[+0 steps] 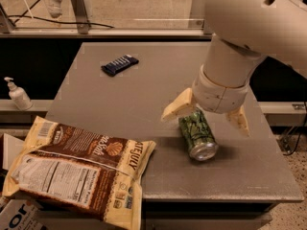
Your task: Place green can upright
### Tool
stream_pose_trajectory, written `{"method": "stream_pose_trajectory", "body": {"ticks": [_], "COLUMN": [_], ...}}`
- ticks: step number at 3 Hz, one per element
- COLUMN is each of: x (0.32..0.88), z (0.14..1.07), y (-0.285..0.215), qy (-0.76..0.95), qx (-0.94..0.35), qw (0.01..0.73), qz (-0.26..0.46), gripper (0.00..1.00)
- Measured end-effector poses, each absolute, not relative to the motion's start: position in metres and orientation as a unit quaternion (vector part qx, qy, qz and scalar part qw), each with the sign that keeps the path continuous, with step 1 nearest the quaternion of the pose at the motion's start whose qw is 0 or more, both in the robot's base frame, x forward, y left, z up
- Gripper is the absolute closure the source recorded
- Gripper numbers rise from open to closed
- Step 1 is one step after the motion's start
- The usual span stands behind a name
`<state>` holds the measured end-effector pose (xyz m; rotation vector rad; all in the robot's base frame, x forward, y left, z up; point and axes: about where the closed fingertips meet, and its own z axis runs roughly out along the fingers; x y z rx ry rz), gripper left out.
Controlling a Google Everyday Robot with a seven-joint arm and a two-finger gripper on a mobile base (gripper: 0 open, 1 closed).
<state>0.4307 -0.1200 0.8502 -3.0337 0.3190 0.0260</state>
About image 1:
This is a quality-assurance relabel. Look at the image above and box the white pump bottle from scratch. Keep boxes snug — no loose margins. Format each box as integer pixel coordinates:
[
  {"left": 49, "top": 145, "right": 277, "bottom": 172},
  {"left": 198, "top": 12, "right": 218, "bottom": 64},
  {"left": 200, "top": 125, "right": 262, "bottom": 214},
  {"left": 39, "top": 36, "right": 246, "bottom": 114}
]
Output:
[{"left": 4, "top": 77, "right": 33, "bottom": 110}]

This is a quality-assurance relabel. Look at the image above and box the black cable behind glass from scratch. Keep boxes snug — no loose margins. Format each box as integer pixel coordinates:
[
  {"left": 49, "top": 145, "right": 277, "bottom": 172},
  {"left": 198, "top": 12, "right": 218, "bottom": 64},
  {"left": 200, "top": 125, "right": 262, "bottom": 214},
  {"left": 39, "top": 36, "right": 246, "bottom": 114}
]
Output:
[{"left": 7, "top": 0, "right": 115, "bottom": 30}]

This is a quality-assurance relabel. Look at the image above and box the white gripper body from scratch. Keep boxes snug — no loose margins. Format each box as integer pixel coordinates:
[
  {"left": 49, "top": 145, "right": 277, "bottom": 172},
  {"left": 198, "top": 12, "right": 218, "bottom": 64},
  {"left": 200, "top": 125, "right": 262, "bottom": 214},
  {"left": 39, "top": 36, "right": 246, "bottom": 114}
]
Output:
[{"left": 192, "top": 66, "right": 248, "bottom": 114}]

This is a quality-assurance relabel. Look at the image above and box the brown yellow chip bag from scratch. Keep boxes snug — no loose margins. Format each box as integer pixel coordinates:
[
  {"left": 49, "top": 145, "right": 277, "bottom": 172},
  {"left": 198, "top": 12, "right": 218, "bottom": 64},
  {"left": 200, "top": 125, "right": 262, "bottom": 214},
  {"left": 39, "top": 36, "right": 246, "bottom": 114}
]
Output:
[{"left": 3, "top": 116, "right": 155, "bottom": 230}]

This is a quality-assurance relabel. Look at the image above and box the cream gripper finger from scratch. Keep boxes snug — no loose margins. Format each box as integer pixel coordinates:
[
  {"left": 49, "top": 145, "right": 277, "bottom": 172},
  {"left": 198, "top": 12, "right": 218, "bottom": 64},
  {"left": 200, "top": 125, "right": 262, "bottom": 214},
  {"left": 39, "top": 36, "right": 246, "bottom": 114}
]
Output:
[
  {"left": 161, "top": 87, "right": 196, "bottom": 122},
  {"left": 225, "top": 105, "right": 249, "bottom": 136}
]

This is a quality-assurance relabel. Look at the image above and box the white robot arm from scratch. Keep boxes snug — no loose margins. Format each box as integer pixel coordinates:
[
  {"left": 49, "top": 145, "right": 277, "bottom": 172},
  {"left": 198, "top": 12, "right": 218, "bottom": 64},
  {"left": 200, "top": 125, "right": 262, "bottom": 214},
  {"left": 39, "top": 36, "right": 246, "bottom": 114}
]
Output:
[{"left": 161, "top": 0, "right": 307, "bottom": 136}]

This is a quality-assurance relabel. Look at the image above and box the dark blue snack bar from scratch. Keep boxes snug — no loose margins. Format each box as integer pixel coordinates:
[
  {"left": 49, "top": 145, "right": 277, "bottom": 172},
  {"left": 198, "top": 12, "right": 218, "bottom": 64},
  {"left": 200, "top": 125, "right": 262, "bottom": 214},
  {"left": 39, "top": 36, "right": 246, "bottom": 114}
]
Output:
[{"left": 101, "top": 55, "right": 139, "bottom": 77}]

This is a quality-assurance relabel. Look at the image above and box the left metal bracket post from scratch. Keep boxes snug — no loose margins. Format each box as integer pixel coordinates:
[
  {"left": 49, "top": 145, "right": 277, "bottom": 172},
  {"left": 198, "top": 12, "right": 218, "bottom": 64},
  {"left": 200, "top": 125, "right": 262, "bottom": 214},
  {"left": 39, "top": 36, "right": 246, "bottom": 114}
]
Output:
[{"left": 70, "top": 0, "right": 90, "bottom": 35}]

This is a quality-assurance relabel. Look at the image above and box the green soda can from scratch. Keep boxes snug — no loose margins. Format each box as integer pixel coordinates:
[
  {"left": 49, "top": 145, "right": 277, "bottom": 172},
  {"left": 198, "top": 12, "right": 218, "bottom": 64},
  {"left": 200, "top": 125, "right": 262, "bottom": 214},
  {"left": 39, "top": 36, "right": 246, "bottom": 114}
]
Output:
[{"left": 178, "top": 109, "right": 219, "bottom": 161}]

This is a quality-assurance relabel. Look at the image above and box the black cable at right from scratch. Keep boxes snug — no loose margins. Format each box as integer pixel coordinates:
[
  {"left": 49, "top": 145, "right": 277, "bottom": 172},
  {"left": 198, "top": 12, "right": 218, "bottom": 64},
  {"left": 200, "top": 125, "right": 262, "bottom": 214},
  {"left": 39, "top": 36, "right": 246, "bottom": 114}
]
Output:
[{"left": 283, "top": 101, "right": 307, "bottom": 157}]

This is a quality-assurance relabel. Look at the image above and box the white cardboard box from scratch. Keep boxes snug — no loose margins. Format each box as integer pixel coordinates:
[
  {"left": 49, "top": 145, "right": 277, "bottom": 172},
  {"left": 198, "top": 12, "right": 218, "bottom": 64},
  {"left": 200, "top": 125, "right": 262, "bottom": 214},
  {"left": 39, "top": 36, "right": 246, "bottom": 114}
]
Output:
[{"left": 0, "top": 199, "right": 46, "bottom": 230}]

